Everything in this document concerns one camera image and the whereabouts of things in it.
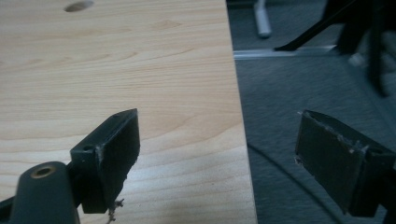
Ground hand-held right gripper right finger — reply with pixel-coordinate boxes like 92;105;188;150
294;109;396;218

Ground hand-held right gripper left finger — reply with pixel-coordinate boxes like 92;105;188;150
69;107;141;215

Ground silver floor strip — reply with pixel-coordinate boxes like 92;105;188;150
233;45;338;61

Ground black stand legs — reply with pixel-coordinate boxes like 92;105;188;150
274;0;396;98

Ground white metal stand leg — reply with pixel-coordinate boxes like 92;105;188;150
253;0;273;39

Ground dark floor cable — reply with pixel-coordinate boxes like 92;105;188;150
247;143;342;224

